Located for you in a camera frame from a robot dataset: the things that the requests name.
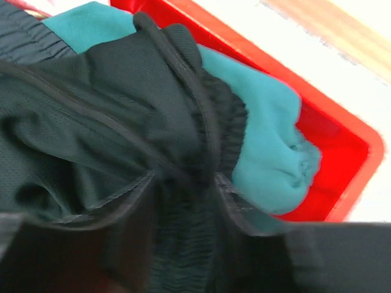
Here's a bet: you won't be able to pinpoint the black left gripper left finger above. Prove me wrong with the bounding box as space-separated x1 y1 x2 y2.
0 213 129 293

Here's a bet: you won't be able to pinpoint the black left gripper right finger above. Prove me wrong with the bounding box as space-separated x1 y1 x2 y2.
284 223 390 293

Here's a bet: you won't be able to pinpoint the dark grey shorts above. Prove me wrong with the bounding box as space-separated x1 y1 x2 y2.
1 13 297 292

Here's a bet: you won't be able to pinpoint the teal green garment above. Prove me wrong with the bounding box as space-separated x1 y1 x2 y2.
45 2 321 215

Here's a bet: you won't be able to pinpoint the red plastic bin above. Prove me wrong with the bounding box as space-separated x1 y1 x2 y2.
111 1 384 222

